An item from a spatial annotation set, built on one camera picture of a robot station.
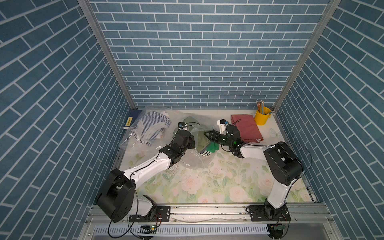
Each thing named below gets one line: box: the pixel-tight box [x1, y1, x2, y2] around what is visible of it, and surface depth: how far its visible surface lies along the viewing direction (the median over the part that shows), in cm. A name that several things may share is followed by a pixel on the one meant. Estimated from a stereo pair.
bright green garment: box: [206, 141, 219, 153], surface depth 97 cm
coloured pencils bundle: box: [256, 99, 265, 115], surface depth 107 cm
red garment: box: [231, 114, 264, 143], surface depth 108 cm
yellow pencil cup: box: [254, 106, 272, 126], surface depth 110 cm
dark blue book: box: [124, 109, 143, 127], surface depth 117 cm
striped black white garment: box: [198, 150, 212, 157], surface depth 95 cm
